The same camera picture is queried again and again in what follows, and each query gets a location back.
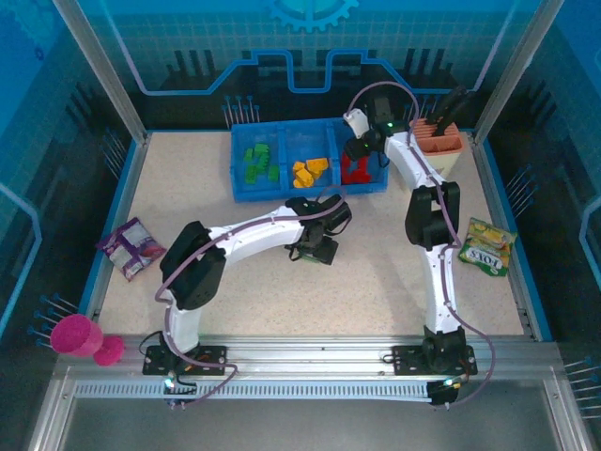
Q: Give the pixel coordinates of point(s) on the small red lego brick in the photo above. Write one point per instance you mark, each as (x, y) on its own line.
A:
(362, 165)

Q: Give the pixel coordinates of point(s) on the long green lego brick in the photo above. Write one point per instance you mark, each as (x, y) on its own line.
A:
(311, 258)
(252, 174)

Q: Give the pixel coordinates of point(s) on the yellow lego brick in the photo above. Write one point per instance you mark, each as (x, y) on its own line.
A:
(318, 175)
(298, 166)
(303, 178)
(318, 163)

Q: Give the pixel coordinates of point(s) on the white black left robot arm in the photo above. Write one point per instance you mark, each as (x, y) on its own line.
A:
(253, 235)

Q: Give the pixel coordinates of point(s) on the blue three-compartment sorting tray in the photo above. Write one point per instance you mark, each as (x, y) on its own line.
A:
(305, 141)

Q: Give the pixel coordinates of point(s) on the cream knife block orange top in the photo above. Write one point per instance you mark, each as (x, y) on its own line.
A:
(451, 145)

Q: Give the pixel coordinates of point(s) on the green yellow snack bag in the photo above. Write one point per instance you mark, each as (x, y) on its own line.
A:
(488, 246)

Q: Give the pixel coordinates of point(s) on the grey metal front panel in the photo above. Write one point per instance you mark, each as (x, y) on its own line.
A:
(305, 427)

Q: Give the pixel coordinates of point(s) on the purple snack bag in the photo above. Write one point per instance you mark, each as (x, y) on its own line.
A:
(131, 249)

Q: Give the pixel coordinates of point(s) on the black controller board with LED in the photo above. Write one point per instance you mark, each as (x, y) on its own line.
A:
(171, 383)
(446, 389)

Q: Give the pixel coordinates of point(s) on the pink foam goblet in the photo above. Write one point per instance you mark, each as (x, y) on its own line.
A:
(72, 336)

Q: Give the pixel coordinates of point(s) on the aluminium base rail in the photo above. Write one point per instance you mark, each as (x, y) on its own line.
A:
(305, 357)

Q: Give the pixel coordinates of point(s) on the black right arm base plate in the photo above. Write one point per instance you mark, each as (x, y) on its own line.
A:
(408, 359)

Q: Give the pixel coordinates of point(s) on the aluminium frame post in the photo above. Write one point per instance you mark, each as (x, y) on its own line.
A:
(107, 70)
(511, 70)

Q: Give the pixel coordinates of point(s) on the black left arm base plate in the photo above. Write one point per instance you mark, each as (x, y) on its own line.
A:
(211, 357)

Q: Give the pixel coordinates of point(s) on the aluminium side rail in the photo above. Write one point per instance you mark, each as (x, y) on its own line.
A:
(117, 225)
(494, 197)

